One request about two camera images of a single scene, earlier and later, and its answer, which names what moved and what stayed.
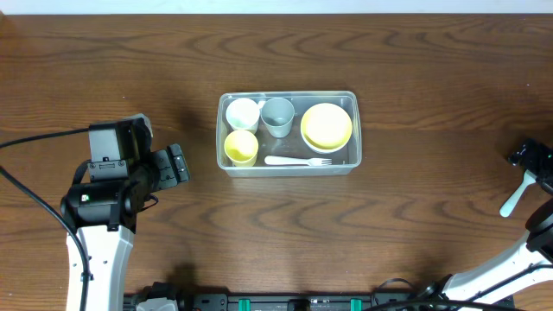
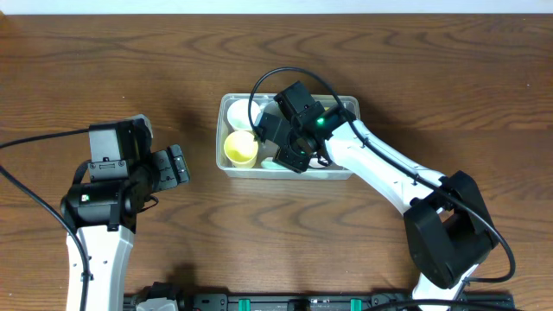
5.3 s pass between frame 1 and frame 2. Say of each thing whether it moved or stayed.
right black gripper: moved
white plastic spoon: moved
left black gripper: stayed
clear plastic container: stayed
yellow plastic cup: stayed
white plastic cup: stayed
